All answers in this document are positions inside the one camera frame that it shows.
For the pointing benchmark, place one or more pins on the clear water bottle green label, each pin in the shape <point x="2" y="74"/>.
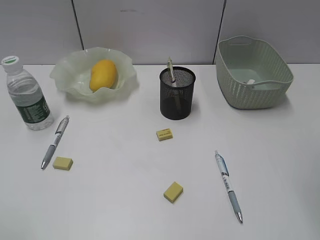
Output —
<point x="26" y="94"/>

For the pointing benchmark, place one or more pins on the white waste paper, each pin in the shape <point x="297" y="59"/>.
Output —
<point x="249" y="82"/>

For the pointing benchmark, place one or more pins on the yellow eraser front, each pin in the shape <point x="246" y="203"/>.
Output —
<point x="173" y="192"/>

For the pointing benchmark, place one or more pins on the light green plastic basket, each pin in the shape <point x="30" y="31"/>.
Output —
<point x="241" y="58"/>

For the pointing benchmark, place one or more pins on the black mesh pen holder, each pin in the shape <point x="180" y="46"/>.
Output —
<point x="185" y="81"/>

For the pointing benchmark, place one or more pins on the grey grip pen left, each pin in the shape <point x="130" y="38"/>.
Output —
<point x="57" y="137"/>

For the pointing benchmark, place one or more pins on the blue white pen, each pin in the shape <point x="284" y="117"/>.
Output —
<point x="230" y="191"/>

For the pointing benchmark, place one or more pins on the yellow eraser near bottle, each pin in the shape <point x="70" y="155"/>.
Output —
<point x="62" y="163"/>

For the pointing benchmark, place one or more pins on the beige white pen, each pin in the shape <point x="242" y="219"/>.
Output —
<point x="173" y="84"/>

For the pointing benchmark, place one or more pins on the yellow mango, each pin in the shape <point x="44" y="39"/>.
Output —
<point x="103" y="75"/>

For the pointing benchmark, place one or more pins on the yellow eraser centre printed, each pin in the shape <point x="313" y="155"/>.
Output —
<point x="164" y="134"/>

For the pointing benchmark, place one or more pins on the frosted green wavy plate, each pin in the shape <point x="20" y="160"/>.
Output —
<point x="72" y="75"/>

